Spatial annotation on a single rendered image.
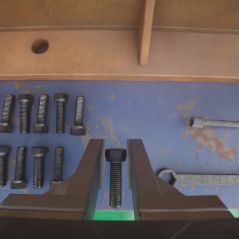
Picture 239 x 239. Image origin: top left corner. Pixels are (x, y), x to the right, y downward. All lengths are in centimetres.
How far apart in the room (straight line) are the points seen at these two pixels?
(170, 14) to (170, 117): 13
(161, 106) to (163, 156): 7
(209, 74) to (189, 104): 5
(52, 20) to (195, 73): 20
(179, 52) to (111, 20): 10
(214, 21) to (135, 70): 12
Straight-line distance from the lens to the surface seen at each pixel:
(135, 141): 15
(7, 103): 27
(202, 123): 23
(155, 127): 24
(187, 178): 24
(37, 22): 27
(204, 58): 26
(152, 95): 24
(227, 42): 29
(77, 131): 22
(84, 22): 25
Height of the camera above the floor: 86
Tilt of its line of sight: 82 degrees down
